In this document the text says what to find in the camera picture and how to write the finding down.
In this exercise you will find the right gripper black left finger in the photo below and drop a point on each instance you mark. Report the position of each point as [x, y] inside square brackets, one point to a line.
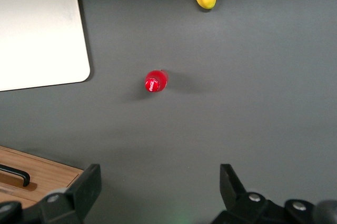
[79, 197]

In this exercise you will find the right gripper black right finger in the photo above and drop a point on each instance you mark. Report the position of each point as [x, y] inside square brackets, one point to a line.
[237, 203]

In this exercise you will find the wooden drawer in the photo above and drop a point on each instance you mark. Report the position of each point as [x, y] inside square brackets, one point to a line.
[26, 197]
[52, 179]

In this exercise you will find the wooden drawer cabinet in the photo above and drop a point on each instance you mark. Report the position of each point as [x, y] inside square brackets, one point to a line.
[79, 174]

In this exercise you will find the small Coca-Cola bottle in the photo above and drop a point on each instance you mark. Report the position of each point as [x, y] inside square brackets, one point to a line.
[152, 85]

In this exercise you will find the cream plastic tray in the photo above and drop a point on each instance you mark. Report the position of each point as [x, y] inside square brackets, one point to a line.
[39, 37]

